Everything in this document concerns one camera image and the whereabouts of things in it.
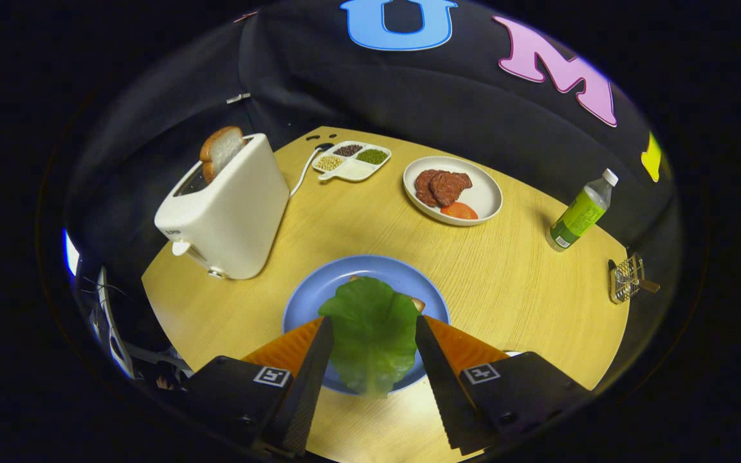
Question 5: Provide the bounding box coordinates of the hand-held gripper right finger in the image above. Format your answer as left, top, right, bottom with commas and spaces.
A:
414, 314, 593, 456

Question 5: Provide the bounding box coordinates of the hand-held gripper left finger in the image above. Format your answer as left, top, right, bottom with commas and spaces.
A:
181, 315, 334, 458

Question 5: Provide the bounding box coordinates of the green lettuce leaf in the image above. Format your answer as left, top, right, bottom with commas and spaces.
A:
318, 277, 420, 396

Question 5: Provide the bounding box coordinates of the white bread slice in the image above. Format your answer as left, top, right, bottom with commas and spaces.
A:
199, 126, 246, 184

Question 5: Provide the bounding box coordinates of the bread slice with brown crust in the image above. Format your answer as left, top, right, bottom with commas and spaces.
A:
348, 275, 426, 313

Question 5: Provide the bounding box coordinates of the blue plate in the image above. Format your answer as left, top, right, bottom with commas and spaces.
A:
282, 255, 451, 394

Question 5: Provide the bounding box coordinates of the red tomato slice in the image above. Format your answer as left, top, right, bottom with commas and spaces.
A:
440, 202, 479, 221

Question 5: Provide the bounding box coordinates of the round white plate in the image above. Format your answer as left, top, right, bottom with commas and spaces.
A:
403, 156, 504, 227

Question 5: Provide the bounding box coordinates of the brown meat patty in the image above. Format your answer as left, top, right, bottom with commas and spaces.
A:
414, 169, 442, 208
428, 171, 473, 206

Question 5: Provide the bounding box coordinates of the white toaster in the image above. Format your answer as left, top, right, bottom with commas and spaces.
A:
154, 133, 290, 281

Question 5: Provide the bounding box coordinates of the clear bottle with green label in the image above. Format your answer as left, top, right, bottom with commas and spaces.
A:
545, 168, 619, 252

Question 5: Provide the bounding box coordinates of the white divided dish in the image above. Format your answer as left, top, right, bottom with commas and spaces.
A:
312, 141, 392, 183

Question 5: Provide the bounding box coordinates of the black backdrop cloth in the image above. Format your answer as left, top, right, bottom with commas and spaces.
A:
65, 0, 680, 361

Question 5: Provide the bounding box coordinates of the metal wire utensil rack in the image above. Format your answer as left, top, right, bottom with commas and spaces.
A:
608, 254, 645, 304

